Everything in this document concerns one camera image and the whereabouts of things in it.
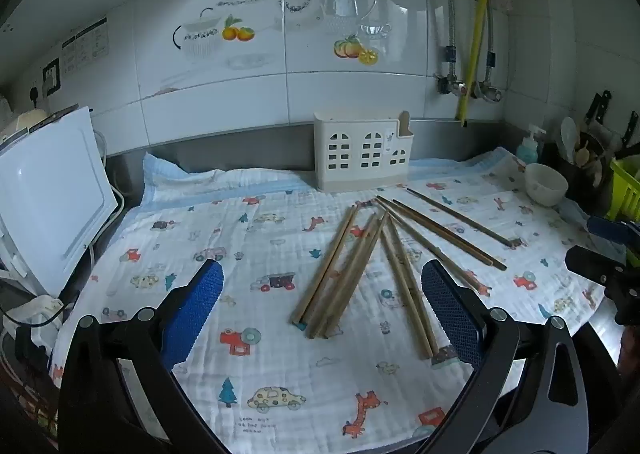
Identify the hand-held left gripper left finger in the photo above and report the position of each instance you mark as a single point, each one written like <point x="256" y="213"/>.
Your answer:
<point x="200" y="304"/>

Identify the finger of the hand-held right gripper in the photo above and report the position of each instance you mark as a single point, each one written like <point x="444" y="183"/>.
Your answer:
<point x="612" y="230"/>
<point x="592" y="264"/>

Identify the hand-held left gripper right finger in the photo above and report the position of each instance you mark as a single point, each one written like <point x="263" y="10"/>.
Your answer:
<point x="450" y="314"/>

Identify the dark wooden chopstick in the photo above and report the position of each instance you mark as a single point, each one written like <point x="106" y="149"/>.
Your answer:
<point x="450" y="235"/>
<point x="460" y="217"/>

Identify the pile of light bamboo chopsticks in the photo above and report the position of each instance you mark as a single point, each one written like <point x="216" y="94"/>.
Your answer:
<point x="350" y="274"/>

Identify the white plastic chopstick holder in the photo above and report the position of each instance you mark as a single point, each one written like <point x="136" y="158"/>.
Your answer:
<point x="365" y="158"/>

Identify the green plastic basket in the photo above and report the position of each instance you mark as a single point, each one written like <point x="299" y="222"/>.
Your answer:
<point x="627" y="189"/>

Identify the dark utensil pot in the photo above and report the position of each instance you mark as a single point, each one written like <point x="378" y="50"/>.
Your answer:
<point x="592" y="178"/>

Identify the white bowl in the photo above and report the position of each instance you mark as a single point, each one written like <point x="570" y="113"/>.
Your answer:
<point x="546" y="184"/>

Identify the wooden spoon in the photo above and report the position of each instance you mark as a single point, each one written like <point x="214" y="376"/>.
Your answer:
<point x="582" y="153"/>

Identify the white printed cloth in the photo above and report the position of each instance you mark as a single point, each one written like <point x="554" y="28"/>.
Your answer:
<point x="200" y="214"/>

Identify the white rice paddle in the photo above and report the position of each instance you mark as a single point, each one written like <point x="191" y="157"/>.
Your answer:
<point x="568" y="133"/>

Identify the teal soap dispenser bottle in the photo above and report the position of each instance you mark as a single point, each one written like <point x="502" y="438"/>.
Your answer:
<point x="527" y="148"/>

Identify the white power strip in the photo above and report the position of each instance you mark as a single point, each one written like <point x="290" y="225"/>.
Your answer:
<point x="35" y="316"/>

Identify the white microwave oven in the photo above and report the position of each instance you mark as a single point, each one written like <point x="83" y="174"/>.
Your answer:
<point x="50" y="199"/>

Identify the metal water valve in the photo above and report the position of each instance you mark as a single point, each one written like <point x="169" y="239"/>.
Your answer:
<point x="452" y="85"/>
<point x="487" y="91"/>

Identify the beige appliance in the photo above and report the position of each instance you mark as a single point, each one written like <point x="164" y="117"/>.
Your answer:
<point x="22" y="121"/>

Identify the black wall plug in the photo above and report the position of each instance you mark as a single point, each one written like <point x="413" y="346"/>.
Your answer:
<point x="35" y="96"/>

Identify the black wall socket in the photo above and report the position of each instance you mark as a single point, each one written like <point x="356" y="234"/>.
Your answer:
<point x="51" y="76"/>

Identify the white wall sticker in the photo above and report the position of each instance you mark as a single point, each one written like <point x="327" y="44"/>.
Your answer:
<point x="87" y="43"/>

